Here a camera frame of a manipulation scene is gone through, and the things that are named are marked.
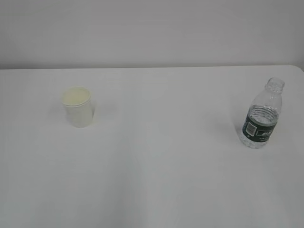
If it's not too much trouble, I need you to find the white paper cup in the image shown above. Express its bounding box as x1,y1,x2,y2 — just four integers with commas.
61,86,93,128

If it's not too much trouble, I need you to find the clear green-label water bottle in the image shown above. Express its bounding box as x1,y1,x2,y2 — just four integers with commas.
239,77,285,149

